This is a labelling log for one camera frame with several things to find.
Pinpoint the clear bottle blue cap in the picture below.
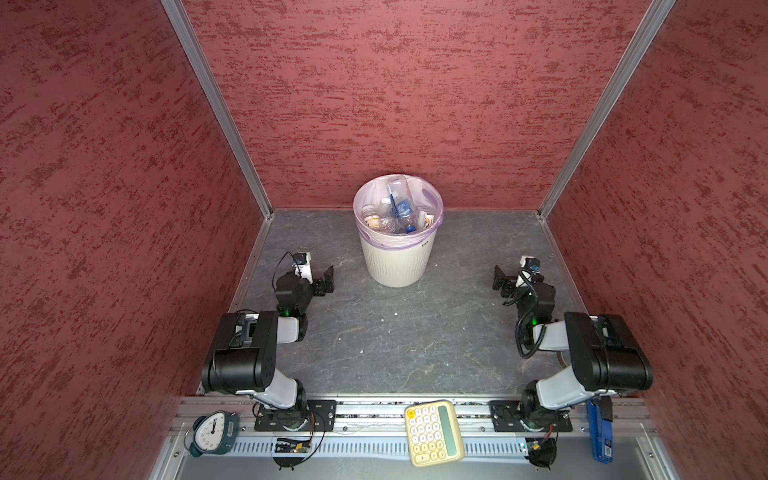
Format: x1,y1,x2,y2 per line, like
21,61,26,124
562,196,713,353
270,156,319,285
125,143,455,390
387,176,418,234

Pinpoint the clear bottle orange label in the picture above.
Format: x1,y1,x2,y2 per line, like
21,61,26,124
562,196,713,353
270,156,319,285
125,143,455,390
362,204,384,231

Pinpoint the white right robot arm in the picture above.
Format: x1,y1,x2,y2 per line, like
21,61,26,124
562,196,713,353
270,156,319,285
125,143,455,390
489,257,653,433

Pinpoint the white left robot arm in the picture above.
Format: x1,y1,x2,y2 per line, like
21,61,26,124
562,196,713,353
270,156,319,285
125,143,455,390
201,266,337,432

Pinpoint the cream ribbed waste bin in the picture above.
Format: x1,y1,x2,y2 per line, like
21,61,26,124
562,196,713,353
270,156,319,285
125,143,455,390
359,227,440,288

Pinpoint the pink bin liner bag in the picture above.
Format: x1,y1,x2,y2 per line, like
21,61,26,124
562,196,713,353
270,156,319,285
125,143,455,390
353,174,444,251

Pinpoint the blue battery pack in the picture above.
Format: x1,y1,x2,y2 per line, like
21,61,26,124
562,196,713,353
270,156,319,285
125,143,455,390
586,396,614,464

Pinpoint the yellow calculator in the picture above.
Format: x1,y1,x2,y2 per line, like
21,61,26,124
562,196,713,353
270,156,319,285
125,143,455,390
404,400,465,468

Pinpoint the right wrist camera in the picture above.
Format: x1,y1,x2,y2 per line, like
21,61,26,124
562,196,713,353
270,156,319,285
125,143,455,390
517,255,541,285

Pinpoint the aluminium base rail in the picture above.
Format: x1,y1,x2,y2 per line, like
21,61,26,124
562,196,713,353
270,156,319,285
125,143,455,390
151,394,678,479

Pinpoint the aluminium corner post left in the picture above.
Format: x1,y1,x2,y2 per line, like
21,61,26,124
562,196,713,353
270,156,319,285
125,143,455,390
161,0,274,221

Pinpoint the aluminium corner post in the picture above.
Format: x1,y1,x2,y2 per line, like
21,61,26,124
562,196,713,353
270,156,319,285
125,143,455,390
161,0,274,221
538,0,676,223

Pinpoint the aluminium corner post right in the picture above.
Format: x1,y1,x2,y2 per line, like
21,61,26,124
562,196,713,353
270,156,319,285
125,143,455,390
538,0,676,223

